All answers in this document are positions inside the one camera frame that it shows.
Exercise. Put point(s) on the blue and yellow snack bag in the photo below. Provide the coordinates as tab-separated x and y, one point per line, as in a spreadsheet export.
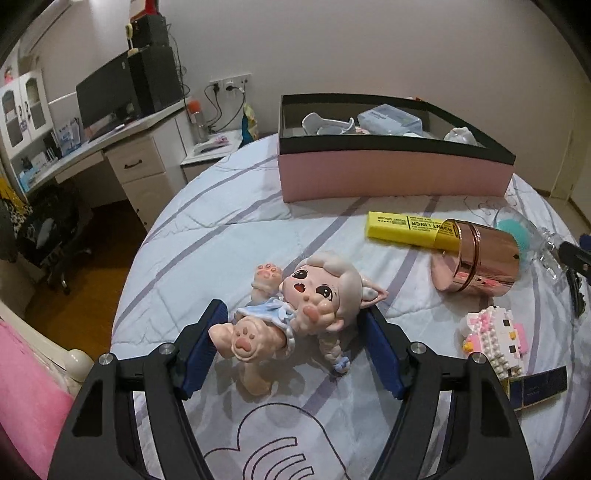
249	124

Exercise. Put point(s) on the small pink doll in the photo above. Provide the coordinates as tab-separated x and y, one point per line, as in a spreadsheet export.
8	74

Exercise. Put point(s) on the white desk with drawers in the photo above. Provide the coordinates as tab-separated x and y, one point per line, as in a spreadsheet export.
138	152

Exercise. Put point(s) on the rose gold cylinder container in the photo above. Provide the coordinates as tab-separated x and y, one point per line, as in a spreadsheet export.
480	258

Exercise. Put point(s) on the teal ball in clear dome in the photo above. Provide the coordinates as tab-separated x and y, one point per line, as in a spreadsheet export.
512	226

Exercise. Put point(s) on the pink and black storage box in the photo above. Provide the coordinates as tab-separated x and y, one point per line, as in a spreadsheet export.
369	175

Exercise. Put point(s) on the pale-haired doll figure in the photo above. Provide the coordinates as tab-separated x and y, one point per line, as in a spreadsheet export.
318	286

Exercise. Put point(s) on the pink blanket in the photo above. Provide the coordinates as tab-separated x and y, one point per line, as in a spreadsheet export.
27	397

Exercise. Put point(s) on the white plastic scoop toy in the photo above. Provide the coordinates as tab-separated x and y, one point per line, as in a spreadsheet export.
323	122

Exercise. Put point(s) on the orange-capped bottle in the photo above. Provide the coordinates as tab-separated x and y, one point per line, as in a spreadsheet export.
197	122

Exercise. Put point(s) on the pink and white brick toy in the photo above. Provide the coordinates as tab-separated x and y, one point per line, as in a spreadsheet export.
494	337

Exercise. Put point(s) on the small round desk lamp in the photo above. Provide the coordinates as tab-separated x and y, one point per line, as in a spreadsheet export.
130	32

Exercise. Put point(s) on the black office chair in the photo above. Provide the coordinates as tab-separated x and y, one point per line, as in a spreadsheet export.
51	230

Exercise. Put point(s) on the white nightstand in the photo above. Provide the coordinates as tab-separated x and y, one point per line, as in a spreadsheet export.
207	154

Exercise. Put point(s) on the blue and white box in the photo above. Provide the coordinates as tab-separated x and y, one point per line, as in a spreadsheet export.
69	134

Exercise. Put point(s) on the white wall socket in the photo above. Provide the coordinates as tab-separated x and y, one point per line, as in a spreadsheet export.
231	83

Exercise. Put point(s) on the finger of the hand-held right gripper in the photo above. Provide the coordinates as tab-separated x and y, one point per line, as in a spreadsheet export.
575	256

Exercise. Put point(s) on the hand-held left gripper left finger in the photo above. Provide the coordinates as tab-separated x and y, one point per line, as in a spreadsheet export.
203	350

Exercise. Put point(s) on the white bed frame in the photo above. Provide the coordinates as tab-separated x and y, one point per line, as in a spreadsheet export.
76	362

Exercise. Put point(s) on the black speaker box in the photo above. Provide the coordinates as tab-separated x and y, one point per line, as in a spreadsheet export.
150	32

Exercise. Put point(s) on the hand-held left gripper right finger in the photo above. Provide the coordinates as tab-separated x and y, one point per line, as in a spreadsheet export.
383	355

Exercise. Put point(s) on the red desk calendar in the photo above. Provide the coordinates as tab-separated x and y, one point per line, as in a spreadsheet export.
151	7

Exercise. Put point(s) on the black computer tower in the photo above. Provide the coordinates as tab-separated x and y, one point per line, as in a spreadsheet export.
154	81

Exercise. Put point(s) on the white glass-door cabinet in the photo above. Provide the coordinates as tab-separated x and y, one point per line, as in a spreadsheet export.
23	110

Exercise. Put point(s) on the black computer monitor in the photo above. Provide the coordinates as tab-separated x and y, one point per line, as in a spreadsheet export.
106	92

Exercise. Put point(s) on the yellow highlighter box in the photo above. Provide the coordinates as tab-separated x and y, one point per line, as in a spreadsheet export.
401	226

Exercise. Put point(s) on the clear plastic container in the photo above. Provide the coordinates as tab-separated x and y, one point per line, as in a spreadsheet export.
388	119

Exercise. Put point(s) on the white door frame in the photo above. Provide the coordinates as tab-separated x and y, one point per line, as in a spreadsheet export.
572	161

